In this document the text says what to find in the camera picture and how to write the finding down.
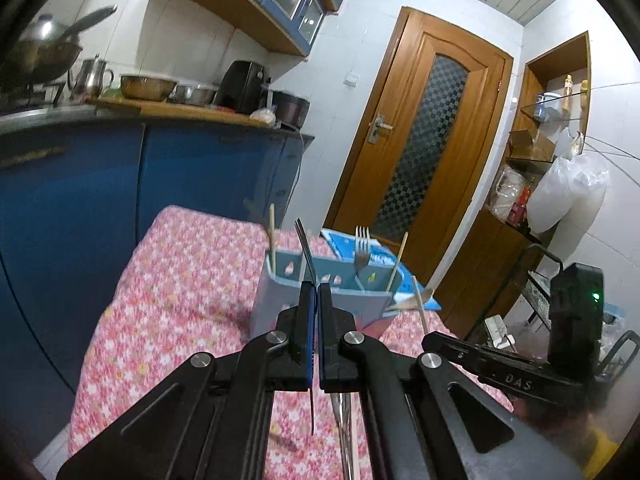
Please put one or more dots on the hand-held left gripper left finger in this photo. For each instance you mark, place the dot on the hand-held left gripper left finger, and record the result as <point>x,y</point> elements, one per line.
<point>309,345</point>

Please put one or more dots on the white plastic bag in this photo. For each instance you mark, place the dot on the white plastic bag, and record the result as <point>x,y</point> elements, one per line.
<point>570,190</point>

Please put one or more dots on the clear plastic bag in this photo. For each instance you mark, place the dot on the clear plastic bag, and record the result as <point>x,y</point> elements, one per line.
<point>263,115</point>

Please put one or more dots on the large steel basin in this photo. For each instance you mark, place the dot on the large steel basin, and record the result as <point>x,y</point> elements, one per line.
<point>147,86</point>

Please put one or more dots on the wooden door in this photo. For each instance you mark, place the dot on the wooden door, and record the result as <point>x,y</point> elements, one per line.
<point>425,135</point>

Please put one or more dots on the wooden chopstick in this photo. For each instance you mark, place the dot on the wooden chopstick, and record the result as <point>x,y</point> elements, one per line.
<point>420,305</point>
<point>397,260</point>
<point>272,240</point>

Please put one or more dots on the blue plastic utensil holder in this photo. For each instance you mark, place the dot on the blue plastic utensil holder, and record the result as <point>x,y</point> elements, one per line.
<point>280,300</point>

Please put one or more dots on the metal spoon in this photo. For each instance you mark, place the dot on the metal spoon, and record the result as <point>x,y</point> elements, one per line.
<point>343,425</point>

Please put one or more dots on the blue kitchen cabinets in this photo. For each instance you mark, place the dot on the blue kitchen cabinets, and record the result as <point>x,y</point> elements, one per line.
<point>150,175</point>

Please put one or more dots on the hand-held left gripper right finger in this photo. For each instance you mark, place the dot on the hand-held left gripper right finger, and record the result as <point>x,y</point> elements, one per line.
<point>326,345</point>

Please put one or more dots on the metal fork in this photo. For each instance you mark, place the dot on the metal fork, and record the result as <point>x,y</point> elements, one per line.
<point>362,247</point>
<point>304,250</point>

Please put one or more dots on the steel wok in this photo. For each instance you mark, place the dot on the steel wok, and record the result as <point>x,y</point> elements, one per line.
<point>45,55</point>

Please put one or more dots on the cardboard box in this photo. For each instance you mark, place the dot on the cardboard box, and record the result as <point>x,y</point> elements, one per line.
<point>530,142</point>

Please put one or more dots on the steel kettle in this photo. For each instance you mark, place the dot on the steel kettle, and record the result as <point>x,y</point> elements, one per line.
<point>92,77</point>

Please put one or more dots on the white power strip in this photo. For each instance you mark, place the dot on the white power strip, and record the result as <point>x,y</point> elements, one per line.
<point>499,332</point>

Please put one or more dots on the red and white bag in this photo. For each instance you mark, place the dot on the red and white bag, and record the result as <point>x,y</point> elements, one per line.
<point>510,192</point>

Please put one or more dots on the dark rice cooker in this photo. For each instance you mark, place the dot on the dark rice cooker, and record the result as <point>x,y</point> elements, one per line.
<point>291,109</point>

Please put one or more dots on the person's right forearm yellow sleeve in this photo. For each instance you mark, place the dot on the person's right forearm yellow sleeve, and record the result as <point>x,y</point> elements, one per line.
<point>602,455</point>

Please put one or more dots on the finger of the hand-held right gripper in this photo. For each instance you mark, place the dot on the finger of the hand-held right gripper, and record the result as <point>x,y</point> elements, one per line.
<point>455,350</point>

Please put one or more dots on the wooden spoon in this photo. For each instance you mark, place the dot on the wooden spoon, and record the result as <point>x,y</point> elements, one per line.
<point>412,301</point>

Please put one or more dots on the black air fryer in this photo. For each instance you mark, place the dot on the black air fryer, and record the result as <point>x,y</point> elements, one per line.
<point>242,87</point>

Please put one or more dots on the blue book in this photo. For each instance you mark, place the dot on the blue book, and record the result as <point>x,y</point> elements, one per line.
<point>340,245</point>

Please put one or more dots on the white jar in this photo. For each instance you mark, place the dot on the white jar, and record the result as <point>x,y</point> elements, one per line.
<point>546,106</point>

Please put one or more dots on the wooden side cabinet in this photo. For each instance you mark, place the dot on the wooden side cabinet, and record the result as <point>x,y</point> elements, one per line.
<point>490,270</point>

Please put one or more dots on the yellow bottle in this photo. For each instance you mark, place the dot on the yellow bottle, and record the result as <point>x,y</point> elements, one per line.
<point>568,85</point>

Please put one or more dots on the pink floral tablecloth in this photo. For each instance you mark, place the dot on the pink floral tablecloth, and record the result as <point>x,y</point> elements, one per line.
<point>175,285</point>

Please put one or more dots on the white wall switch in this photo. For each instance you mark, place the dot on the white wall switch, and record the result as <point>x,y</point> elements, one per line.
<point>352,80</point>

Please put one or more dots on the small steel basin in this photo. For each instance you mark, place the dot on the small steel basin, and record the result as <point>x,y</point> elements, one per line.
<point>195,93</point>

